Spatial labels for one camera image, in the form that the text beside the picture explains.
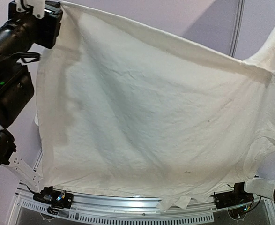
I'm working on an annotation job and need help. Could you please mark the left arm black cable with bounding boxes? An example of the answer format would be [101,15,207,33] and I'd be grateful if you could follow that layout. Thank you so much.
[10,52,42,64]

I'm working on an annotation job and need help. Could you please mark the right aluminium frame post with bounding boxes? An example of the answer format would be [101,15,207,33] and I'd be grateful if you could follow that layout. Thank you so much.
[229,0,245,57]

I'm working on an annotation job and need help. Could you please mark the white t-shirt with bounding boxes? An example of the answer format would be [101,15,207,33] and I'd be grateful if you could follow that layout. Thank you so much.
[36,2,275,210]

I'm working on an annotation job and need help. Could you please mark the white plastic laundry basket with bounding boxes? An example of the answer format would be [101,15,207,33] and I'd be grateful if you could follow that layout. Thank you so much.
[34,114,39,126]

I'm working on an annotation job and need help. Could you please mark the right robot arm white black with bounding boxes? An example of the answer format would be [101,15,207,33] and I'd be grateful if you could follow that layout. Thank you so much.
[229,178,275,204]

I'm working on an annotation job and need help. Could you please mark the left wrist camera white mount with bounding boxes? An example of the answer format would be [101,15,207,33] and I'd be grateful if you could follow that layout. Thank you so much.
[15,0,45,19]

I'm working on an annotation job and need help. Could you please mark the front aluminium rail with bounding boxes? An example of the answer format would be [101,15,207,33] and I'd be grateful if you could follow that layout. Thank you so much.
[8,183,275,225]

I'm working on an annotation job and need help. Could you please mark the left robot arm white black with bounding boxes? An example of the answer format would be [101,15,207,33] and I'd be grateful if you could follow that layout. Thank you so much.
[0,0,63,203]

